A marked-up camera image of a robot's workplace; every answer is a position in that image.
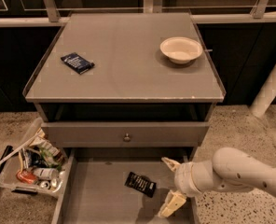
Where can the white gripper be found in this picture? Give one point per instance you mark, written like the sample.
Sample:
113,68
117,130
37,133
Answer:
184,177

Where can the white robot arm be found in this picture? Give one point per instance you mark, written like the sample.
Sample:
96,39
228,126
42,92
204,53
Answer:
229,170

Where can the round metal drawer knob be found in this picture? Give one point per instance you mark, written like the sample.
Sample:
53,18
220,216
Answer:
127,137

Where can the open grey middle drawer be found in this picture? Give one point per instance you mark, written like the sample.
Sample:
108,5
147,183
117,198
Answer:
94,191

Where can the grey drawer cabinet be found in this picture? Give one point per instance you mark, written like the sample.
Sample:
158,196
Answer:
131,80

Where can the grey top drawer front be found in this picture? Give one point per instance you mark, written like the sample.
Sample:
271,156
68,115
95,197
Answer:
111,133

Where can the white paper bowl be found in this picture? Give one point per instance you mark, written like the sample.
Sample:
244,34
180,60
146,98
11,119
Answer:
181,50

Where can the white can in bin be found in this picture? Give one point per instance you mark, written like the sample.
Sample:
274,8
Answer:
45,173

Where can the green white snack bag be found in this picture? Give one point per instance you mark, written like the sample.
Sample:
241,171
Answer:
50,154

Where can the clear plastic storage bin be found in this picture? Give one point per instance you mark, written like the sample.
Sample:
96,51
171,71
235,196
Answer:
28,158

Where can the orange snack packet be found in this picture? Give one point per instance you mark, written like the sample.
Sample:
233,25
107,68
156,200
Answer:
27,177

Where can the metal window railing frame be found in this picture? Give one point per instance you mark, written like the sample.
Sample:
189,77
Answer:
27,13

